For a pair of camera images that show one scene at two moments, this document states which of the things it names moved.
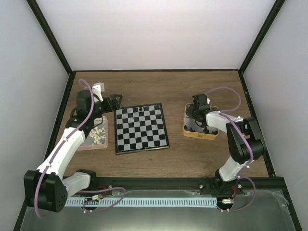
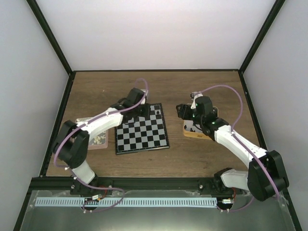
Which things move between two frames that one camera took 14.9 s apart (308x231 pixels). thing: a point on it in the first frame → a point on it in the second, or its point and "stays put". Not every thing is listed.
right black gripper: x=189 y=112 → x=183 y=113
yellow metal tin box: x=192 y=129 stays put
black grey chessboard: x=140 y=128 stays put
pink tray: x=97 y=137 stays put
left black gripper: x=116 y=105 → x=146 y=113
